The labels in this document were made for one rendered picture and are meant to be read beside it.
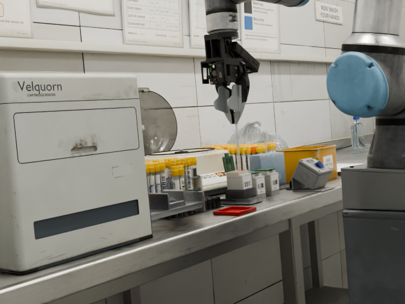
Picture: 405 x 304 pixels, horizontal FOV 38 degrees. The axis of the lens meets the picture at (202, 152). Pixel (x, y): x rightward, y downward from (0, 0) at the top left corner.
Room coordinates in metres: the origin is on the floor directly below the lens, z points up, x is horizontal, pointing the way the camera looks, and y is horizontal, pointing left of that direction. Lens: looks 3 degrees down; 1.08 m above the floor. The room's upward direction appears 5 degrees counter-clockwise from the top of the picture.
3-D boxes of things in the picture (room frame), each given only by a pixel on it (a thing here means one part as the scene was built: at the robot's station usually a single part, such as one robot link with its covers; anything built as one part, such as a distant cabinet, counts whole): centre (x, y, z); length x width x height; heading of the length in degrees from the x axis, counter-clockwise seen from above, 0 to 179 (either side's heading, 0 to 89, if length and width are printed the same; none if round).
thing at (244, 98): (1.40, -0.10, 1.16); 0.05 x 0.02 x 0.09; 51
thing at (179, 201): (1.16, 0.09, 0.92); 0.21 x 0.07 x 0.05; 140
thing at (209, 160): (1.73, 0.05, 0.94); 0.30 x 0.24 x 0.12; 41
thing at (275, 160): (1.63, -0.18, 0.92); 0.10 x 0.07 x 0.10; 132
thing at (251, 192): (1.42, -0.08, 0.89); 0.09 x 0.05 x 0.04; 51
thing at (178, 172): (1.35, 0.05, 0.93); 0.17 x 0.09 x 0.11; 141
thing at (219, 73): (1.39, -0.07, 1.22); 0.09 x 0.08 x 0.12; 141
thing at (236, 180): (1.42, -0.08, 0.92); 0.05 x 0.04 x 0.06; 51
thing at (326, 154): (1.74, -0.31, 0.93); 0.13 x 0.13 x 0.10; 55
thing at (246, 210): (1.28, -0.06, 0.88); 0.07 x 0.07 x 0.01; 50
